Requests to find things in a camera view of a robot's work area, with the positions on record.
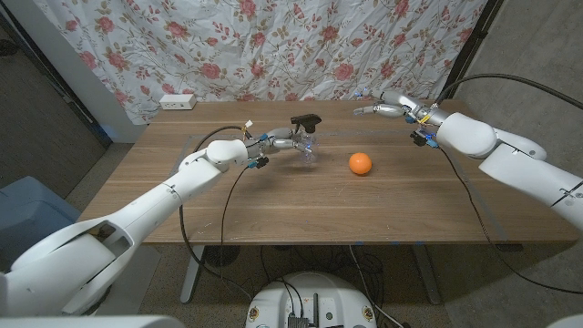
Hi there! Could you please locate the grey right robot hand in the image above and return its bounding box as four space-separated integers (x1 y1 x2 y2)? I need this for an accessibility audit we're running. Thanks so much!
353 88 441 127

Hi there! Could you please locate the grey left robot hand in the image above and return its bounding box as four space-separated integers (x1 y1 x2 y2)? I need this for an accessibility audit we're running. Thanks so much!
248 127 318 159

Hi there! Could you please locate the clear plastic spray bottle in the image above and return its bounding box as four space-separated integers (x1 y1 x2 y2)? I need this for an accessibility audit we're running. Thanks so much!
293 129 319 164

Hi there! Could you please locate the orange fruit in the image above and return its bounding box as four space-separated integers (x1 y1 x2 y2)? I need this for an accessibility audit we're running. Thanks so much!
348 151 373 177

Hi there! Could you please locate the black backdrop stand pole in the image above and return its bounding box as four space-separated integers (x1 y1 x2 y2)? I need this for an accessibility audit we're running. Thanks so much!
438 0 505 100

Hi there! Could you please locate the floral print backdrop cloth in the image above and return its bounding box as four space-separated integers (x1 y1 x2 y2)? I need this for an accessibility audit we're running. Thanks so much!
34 0 488 127

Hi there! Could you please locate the white power strip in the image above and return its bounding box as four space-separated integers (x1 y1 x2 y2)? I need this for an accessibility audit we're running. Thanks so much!
159 93 198 111

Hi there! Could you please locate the black round floor disc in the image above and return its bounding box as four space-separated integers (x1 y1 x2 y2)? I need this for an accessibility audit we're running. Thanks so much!
203 245 241 268

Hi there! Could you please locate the white table leg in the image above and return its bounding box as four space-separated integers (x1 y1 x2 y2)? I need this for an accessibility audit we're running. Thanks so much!
179 245 206 305

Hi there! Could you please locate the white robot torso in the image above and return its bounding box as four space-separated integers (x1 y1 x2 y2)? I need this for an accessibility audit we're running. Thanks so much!
245 272 378 328

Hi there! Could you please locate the grey table leg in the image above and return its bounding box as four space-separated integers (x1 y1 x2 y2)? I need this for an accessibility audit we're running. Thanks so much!
412 245 442 305

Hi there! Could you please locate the blue plastic bin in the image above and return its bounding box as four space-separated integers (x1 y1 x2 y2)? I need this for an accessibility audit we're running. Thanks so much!
0 176 83 270

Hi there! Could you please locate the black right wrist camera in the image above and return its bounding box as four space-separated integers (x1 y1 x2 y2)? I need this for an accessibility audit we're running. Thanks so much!
408 129 439 149

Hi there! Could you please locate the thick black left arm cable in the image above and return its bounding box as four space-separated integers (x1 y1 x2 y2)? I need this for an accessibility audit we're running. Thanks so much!
178 125 254 302

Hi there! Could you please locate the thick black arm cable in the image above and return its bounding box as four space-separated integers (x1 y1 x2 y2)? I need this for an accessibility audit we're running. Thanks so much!
435 73 583 111
178 125 254 302

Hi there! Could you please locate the thin black left camera cable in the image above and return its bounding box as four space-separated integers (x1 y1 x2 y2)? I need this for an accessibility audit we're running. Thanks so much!
220 164 251 282

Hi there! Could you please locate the thin black camera cable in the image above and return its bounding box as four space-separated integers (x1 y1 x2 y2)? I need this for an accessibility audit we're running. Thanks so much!
438 147 583 295
220 164 251 282

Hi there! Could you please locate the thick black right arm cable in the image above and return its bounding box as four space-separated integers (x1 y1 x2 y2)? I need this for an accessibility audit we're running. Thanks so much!
435 73 583 111

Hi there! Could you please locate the thin black right camera cable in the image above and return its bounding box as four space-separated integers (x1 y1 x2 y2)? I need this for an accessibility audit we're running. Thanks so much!
438 147 583 295

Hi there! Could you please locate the white floor cable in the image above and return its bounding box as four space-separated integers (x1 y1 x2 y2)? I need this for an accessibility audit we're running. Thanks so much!
348 245 404 328

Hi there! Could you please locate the dark door frame strip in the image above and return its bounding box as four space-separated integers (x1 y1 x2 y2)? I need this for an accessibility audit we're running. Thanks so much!
0 8 113 148

